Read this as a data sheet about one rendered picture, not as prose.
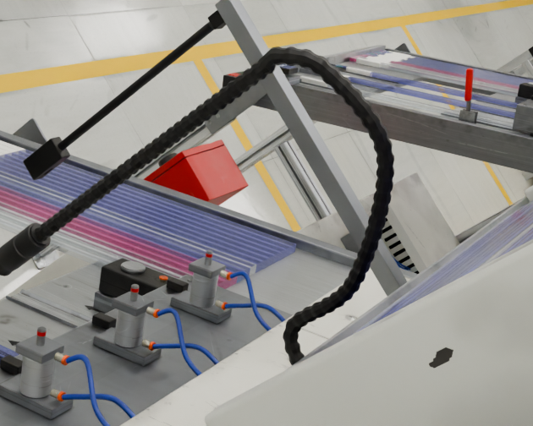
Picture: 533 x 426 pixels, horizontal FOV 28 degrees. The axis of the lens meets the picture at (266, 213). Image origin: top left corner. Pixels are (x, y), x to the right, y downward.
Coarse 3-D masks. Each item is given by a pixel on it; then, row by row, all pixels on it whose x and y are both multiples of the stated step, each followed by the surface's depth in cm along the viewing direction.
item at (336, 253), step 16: (16, 144) 148; (32, 144) 148; (80, 160) 145; (160, 192) 138; (176, 192) 139; (208, 208) 135; (224, 208) 136; (240, 224) 133; (256, 224) 132; (272, 224) 133; (288, 240) 130; (304, 240) 129; (336, 256) 127; (352, 256) 127
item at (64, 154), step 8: (48, 144) 99; (56, 144) 99; (40, 152) 100; (48, 152) 99; (56, 152) 99; (64, 152) 99; (32, 160) 100; (40, 160) 100; (48, 160) 99; (56, 160) 99; (64, 160) 100; (32, 168) 100; (40, 168) 100; (48, 168) 100; (32, 176) 101; (40, 176) 100
